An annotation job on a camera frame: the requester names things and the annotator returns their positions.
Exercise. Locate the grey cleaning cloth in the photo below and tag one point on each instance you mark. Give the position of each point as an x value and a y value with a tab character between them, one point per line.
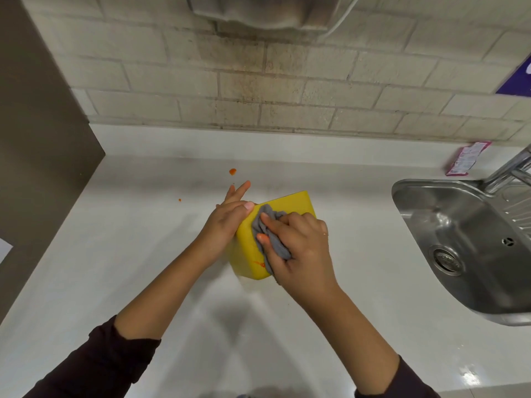
277	248

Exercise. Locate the steel sink drain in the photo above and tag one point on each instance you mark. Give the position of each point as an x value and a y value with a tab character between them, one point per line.
446	261

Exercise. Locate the pink sachet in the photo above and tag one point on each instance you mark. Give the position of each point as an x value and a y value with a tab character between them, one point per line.
466	159

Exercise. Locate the brown cabinet side panel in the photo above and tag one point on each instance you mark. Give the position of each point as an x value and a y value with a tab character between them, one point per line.
37	140

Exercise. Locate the yellow plastic cutting board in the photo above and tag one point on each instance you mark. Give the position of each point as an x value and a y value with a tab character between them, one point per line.
296	203

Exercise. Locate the person's left hand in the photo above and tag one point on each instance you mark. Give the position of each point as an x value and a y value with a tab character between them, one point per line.
222	225

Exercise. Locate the person's left thumb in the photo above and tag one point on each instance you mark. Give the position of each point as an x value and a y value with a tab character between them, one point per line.
242	210

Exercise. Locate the white paper sheet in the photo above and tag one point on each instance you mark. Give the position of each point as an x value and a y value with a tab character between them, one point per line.
4	248

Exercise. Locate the person's right hand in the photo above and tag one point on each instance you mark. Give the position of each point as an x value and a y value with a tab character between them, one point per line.
305	254

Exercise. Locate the person's right thumb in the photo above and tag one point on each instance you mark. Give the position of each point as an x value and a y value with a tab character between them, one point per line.
265	244

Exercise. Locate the person's left middle finger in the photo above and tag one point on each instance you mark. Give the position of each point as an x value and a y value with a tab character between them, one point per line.
230	193

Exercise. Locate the steel tap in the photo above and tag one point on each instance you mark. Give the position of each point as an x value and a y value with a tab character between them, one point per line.
508	169

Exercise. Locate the person's right forearm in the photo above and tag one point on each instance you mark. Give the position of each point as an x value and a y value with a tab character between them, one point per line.
361	344

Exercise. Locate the person's left forearm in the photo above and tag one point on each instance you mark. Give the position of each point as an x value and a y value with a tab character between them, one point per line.
137	310

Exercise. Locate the stainless steel sink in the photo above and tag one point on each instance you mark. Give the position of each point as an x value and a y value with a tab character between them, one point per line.
477	261

